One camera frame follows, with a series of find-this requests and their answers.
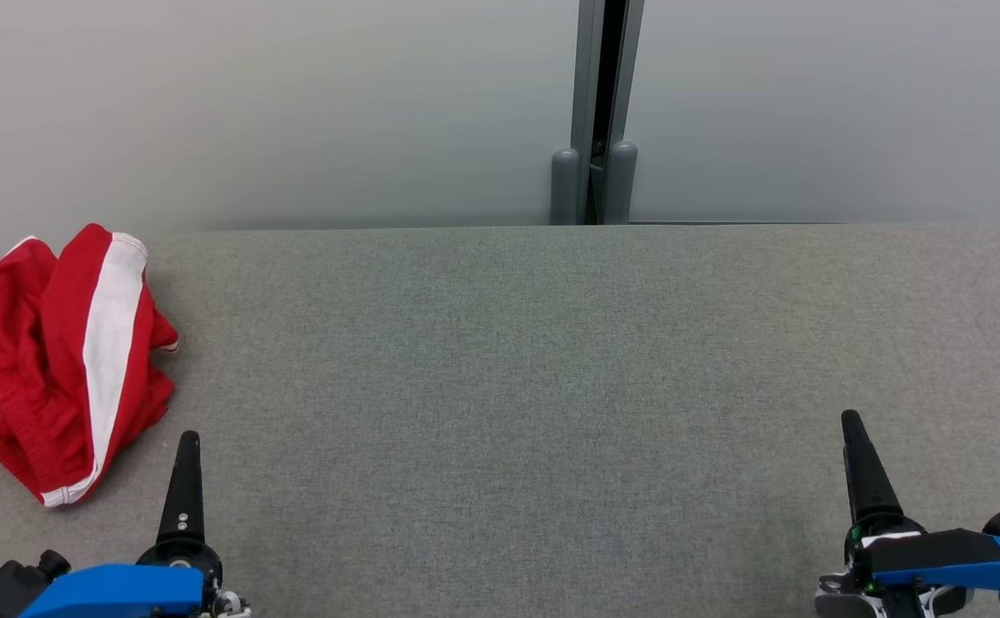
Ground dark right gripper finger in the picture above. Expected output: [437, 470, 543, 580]
[840, 409, 906, 526]

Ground grey partition frame post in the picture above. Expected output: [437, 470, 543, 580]
[570, 0, 645, 226]

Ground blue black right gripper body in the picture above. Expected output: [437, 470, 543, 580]
[813, 515, 1000, 618]

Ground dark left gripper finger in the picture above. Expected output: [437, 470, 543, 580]
[156, 431, 209, 545]

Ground red shorts with white stripe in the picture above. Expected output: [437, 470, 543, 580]
[0, 223, 183, 509]

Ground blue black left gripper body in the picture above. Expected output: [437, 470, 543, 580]
[17, 539, 252, 618]

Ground grey rounded bollard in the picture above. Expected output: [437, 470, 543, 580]
[604, 140, 639, 226]
[550, 148, 582, 226]

